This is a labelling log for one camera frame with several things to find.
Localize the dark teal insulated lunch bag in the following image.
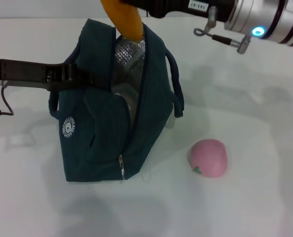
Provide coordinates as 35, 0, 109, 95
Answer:
48, 18, 186, 183

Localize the yellow banana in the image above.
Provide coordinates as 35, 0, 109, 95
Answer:
100, 0, 145, 41

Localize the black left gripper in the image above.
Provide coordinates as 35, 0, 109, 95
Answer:
0, 58, 113, 93

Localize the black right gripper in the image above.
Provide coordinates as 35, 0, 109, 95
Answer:
121, 0, 236, 20

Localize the right gripper cable with connector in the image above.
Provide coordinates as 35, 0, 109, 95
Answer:
193, 5, 252, 54

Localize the pink toy peach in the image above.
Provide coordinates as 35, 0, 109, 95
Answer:
187, 139, 229, 178

